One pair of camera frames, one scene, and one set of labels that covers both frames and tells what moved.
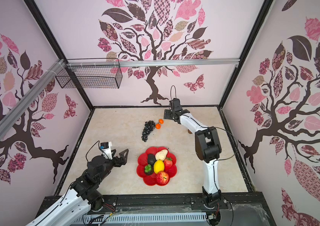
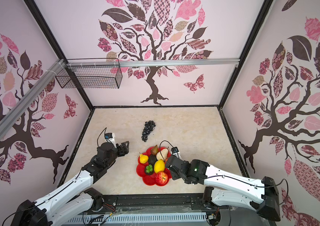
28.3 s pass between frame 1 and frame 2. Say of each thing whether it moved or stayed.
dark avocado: stayed
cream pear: stayed
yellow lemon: stayed
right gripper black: moved
